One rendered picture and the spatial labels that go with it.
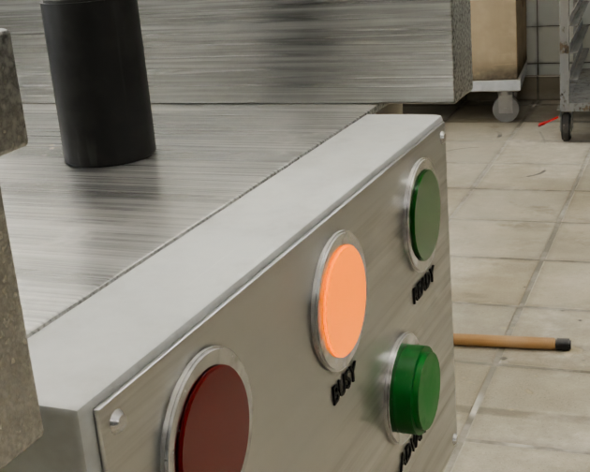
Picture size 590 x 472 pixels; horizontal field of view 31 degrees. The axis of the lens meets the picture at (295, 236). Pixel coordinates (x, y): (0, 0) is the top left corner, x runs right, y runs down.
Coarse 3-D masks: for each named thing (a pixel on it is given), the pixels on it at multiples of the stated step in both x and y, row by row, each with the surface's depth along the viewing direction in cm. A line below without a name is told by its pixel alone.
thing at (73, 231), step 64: (64, 0) 34; (128, 0) 35; (64, 64) 35; (128, 64) 35; (64, 128) 36; (128, 128) 35; (192, 128) 40; (256, 128) 39; (320, 128) 38; (64, 192) 33; (128, 192) 32; (192, 192) 32; (64, 256) 27; (128, 256) 27
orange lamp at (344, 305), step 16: (336, 256) 29; (352, 256) 30; (336, 272) 29; (352, 272) 30; (336, 288) 29; (352, 288) 30; (336, 304) 29; (352, 304) 30; (336, 320) 29; (352, 320) 30; (336, 336) 29; (352, 336) 31; (336, 352) 29
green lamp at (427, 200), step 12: (420, 180) 36; (432, 180) 37; (420, 192) 36; (432, 192) 37; (420, 204) 36; (432, 204) 37; (420, 216) 36; (432, 216) 37; (420, 228) 36; (432, 228) 37; (420, 240) 36; (432, 240) 38; (420, 252) 36; (432, 252) 38
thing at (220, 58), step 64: (0, 0) 47; (192, 0) 44; (256, 0) 42; (320, 0) 41; (384, 0) 40; (448, 0) 39; (192, 64) 44; (256, 64) 43; (320, 64) 42; (384, 64) 41; (448, 64) 40
